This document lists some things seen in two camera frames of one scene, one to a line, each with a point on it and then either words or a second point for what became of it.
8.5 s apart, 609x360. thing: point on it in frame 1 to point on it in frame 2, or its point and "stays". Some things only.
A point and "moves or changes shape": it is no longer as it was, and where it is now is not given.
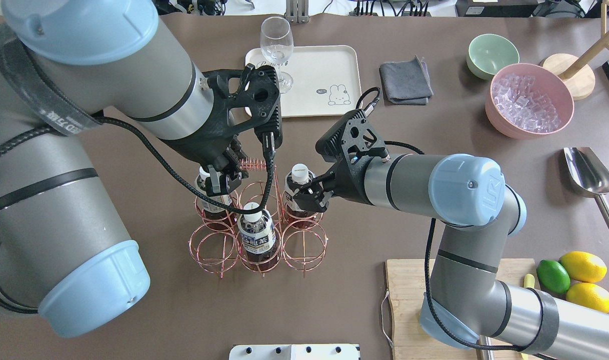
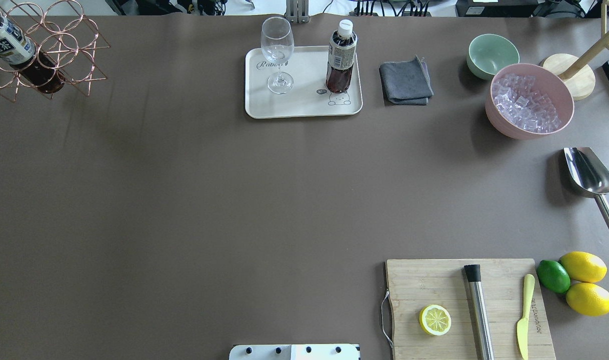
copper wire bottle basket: x=257 y=229 moves or changes shape
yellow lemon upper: x=584 y=267 stays
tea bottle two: x=299 y=176 to x=341 y=58
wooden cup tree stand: x=576 y=72 stays
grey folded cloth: x=407 y=82 stays
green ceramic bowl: x=488 y=53 stays
